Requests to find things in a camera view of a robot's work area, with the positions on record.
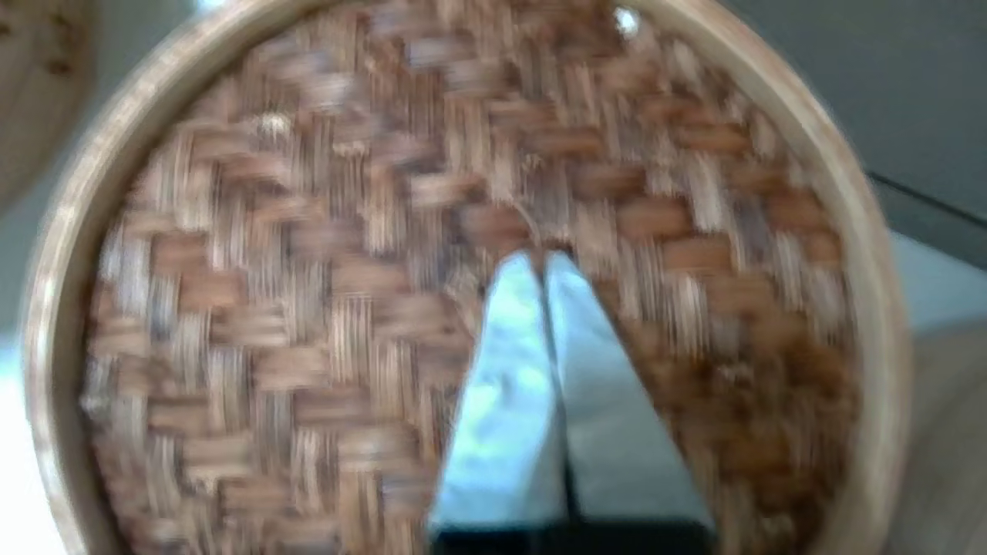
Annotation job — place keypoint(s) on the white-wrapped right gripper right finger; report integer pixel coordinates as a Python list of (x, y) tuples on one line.
[(617, 439)]

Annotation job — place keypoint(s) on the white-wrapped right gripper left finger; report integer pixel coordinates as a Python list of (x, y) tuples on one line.
[(509, 416)]

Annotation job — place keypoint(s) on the woven bamboo steamer lid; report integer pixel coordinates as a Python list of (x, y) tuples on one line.
[(308, 308)]

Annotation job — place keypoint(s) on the large bamboo steamer basket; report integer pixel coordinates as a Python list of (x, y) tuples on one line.
[(38, 100)]

